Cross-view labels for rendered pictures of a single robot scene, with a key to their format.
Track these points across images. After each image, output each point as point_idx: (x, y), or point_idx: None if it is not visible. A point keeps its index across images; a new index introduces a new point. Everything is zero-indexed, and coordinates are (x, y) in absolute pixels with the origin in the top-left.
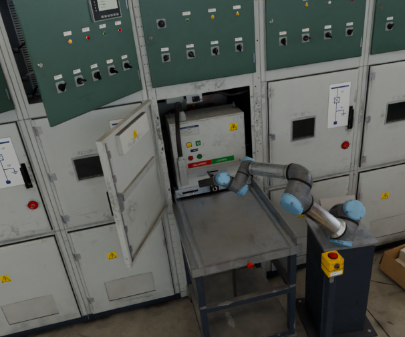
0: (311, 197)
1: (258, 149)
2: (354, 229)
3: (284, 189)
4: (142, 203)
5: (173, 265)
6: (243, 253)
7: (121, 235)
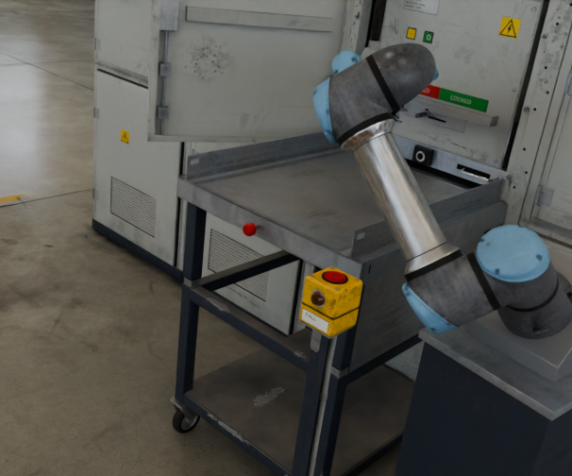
0: (374, 115)
1: (539, 106)
2: (463, 291)
3: (563, 247)
4: (248, 74)
5: (306, 275)
6: (266, 211)
7: (149, 69)
